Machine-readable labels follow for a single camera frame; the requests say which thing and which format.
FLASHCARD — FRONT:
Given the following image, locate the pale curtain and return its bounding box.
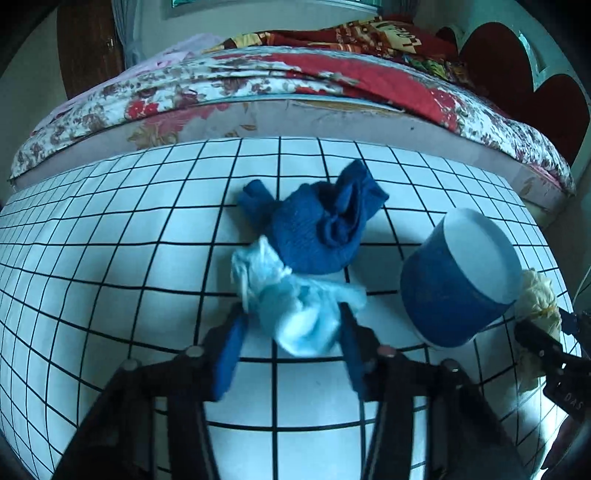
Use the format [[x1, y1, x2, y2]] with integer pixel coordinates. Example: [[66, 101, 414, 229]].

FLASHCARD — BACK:
[[113, 0, 144, 70]]

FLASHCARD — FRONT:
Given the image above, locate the dark blue sock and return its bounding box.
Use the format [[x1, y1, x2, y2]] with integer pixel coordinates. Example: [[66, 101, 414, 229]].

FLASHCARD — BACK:
[[238, 159, 389, 275]]

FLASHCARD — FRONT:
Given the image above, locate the brown wooden door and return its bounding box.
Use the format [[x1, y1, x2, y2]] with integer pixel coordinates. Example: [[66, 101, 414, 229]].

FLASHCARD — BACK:
[[55, 0, 125, 100]]

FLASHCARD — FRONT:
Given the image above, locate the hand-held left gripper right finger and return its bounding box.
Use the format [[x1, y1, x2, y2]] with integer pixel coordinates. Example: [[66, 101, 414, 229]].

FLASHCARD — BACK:
[[339, 302, 532, 480]]

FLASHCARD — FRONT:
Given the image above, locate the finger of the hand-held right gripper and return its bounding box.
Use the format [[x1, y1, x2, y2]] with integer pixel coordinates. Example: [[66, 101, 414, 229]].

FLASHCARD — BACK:
[[513, 318, 585, 384], [556, 307, 591, 344]]

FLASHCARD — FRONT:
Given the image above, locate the blue paper cup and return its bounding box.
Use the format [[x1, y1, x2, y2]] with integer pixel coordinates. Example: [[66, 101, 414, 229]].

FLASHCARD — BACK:
[[400, 208, 523, 349]]

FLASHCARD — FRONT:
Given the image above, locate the cream cloth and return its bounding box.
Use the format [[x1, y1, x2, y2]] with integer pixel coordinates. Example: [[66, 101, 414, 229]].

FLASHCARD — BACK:
[[513, 268, 561, 393]]

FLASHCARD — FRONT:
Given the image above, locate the red white bed headboard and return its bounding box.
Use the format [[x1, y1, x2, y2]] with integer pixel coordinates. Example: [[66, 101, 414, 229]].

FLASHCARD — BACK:
[[436, 0, 591, 167]]

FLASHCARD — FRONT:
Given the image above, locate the red printed blanket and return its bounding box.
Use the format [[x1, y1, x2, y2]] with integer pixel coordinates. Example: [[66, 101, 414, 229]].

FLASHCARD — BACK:
[[217, 16, 481, 93]]

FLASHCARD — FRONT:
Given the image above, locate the floral bed quilt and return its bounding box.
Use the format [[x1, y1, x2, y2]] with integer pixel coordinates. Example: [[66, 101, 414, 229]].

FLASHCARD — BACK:
[[9, 46, 575, 195]]

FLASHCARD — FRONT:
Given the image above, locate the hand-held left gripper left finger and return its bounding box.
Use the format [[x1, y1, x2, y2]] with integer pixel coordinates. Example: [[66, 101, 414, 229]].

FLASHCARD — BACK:
[[51, 314, 250, 480]]

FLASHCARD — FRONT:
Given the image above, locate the pink cloth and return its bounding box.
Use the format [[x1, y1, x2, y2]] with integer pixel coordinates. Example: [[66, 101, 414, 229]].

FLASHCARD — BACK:
[[55, 32, 227, 107]]

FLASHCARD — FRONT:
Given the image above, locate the light blue cloth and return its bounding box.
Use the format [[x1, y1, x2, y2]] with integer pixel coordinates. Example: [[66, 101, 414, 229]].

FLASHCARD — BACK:
[[230, 235, 369, 357]]

